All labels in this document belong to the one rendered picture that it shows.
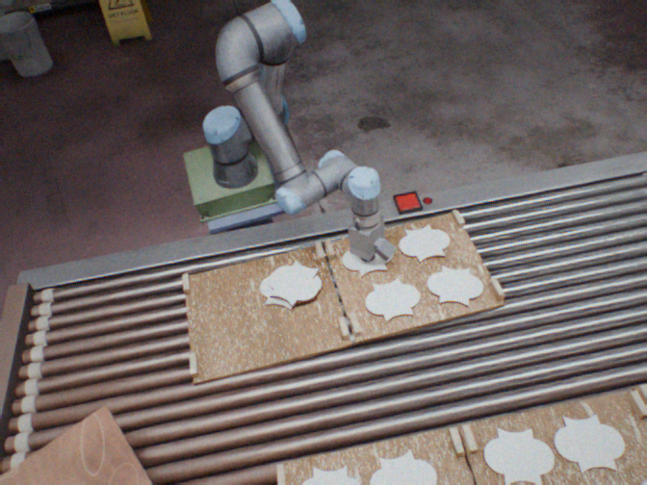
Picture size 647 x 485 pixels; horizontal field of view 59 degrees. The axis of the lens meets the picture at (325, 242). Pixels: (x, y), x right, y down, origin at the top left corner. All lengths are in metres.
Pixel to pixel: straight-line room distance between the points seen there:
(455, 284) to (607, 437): 0.50
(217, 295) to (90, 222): 1.89
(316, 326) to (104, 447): 0.57
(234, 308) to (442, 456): 0.66
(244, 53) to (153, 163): 2.31
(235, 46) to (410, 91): 2.57
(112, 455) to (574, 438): 1.00
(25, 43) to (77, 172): 1.32
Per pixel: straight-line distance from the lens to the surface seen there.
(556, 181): 1.96
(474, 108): 3.78
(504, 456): 1.38
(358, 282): 1.60
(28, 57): 4.87
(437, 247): 1.67
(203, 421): 1.48
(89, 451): 1.40
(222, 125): 1.76
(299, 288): 1.56
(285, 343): 1.51
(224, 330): 1.57
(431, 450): 1.37
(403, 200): 1.82
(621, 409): 1.51
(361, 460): 1.36
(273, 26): 1.46
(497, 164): 3.39
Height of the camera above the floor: 2.21
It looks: 49 degrees down
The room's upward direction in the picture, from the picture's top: 7 degrees counter-clockwise
